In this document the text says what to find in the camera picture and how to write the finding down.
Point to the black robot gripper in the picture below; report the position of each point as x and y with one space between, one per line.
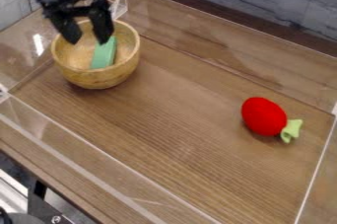
62 12

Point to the green rectangular block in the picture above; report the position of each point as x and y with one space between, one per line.
105 54

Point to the brown wooden bowl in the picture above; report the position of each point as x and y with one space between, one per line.
73 57

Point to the red plush strawberry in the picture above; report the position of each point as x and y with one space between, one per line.
266 118

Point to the black table leg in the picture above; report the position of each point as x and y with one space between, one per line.
37 195

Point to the clear acrylic corner bracket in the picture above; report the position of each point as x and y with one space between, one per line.
118 8

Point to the clear acrylic tray wall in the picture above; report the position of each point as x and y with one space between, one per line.
103 186

